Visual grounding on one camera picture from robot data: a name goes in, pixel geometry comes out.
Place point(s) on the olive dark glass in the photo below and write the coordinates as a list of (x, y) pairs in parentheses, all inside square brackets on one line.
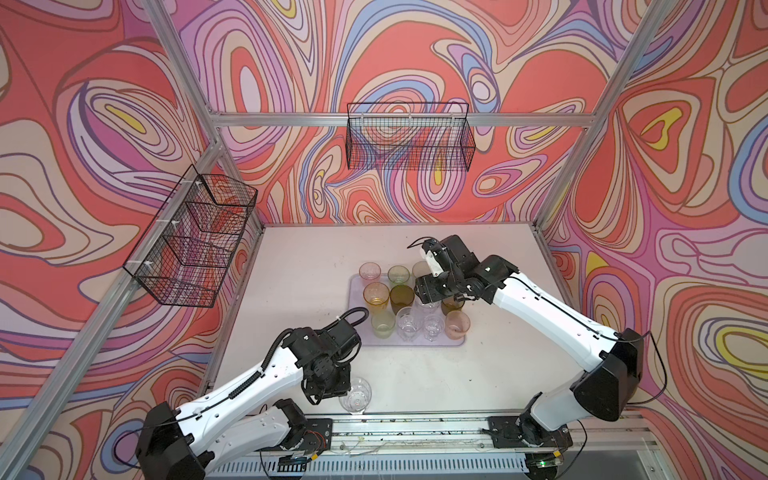
[(401, 296)]

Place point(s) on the amber brown glass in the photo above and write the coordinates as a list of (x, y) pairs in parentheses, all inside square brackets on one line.
[(449, 305)]

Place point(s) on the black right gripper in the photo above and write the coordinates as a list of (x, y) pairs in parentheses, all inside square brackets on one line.
[(427, 290)]

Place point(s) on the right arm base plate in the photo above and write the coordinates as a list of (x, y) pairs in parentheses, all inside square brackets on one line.
[(513, 432)]

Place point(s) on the pink glass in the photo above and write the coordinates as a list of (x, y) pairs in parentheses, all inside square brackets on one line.
[(369, 272), (457, 325)]

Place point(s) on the pale green small glass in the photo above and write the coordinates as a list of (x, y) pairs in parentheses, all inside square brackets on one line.
[(383, 324)]

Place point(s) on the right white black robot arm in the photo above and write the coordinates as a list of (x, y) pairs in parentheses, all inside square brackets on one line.
[(610, 360)]

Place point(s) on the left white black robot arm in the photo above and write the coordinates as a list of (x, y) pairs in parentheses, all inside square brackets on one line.
[(248, 413)]

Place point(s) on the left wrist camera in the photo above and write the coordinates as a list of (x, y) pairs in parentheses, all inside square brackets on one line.
[(341, 336)]

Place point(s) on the black wire basket left wall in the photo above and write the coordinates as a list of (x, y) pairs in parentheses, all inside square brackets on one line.
[(200, 226)]

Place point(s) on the bright green glass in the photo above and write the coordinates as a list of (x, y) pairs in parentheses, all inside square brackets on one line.
[(398, 275)]

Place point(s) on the yellow glass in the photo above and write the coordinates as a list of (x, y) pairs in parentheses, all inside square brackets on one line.
[(376, 296)]

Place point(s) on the large pale green glass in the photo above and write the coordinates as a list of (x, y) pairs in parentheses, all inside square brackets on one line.
[(420, 269)]

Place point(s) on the black wire basket wall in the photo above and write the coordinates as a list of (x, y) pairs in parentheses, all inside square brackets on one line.
[(200, 226), (409, 136)]

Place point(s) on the small clear glass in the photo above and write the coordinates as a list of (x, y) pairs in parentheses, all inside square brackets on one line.
[(433, 327)]

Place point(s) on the aluminium front rail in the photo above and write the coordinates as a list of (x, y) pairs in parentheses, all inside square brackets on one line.
[(413, 433)]

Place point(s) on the lavender rectangular plastic tray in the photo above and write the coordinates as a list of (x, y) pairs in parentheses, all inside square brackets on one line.
[(370, 339)]

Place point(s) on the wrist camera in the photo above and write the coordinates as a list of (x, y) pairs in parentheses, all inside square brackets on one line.
[(447, 253), (341, 336)]

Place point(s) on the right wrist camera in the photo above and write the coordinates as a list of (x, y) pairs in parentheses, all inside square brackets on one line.
[(447, 253)]

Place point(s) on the black wire basket back wall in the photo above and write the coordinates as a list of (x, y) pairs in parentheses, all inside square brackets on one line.
[(409, 136)]

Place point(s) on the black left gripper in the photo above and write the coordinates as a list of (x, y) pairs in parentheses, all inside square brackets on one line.
[(318, 391)]

